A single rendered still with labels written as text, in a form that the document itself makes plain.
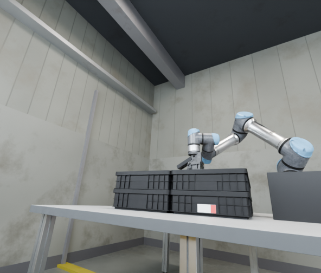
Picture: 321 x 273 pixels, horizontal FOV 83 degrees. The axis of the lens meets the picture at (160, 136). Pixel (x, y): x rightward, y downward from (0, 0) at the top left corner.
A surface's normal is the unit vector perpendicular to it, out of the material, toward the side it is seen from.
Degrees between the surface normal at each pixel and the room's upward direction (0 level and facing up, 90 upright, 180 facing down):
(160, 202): 90
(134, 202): 90
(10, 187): 90
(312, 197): 90
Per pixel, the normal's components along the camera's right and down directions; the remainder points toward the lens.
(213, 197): -0.43, -0.32
